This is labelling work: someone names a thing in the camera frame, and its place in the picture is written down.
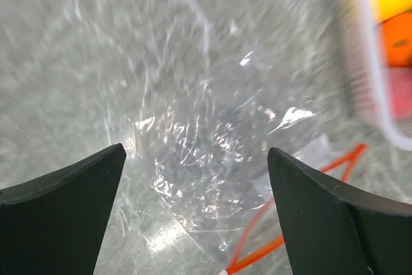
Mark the fake orange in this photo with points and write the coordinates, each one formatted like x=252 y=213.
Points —
x=397 y=40

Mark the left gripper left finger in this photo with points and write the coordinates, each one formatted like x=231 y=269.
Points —
x=55 y=224

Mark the white flat basket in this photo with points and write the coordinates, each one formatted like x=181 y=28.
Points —
x=364 y=64

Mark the clear zip top bag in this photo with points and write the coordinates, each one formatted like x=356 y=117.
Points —
x=196 y=196

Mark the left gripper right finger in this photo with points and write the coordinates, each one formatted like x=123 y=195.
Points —
x=331 y=227

